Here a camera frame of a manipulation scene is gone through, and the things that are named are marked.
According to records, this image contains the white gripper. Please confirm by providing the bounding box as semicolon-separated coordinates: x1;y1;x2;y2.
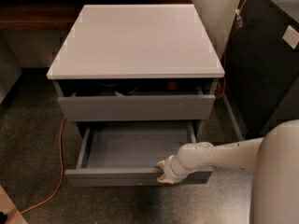
156;155;189;184

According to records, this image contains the grey drawer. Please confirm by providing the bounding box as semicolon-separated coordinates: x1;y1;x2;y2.
58;90;215;121
64;121;213;188

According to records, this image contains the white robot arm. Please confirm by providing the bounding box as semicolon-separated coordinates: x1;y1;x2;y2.
157;119;299;224

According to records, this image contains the orange round object in drawer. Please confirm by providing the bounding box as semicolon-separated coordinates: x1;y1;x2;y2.
166;80;180;91

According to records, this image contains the grey top drawer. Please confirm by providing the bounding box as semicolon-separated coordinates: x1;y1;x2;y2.
58;90;215;121

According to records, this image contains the grey drawer cabinet white top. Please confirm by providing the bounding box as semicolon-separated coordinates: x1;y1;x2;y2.
47;4;224;141

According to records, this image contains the black cabinet at right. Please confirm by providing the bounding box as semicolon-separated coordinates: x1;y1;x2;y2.
223;0;299;138

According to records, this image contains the light wooden board corner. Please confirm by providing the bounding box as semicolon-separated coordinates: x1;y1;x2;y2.
0;185;28;224

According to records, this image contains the dark wooden shelf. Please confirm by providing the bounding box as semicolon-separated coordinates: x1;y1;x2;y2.
0;0;192;31

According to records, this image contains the orange cable on floor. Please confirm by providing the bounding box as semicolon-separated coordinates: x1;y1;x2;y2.
5;117;67;224

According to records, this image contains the white wall socket plate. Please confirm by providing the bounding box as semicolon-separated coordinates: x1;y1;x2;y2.
282;25;299;49

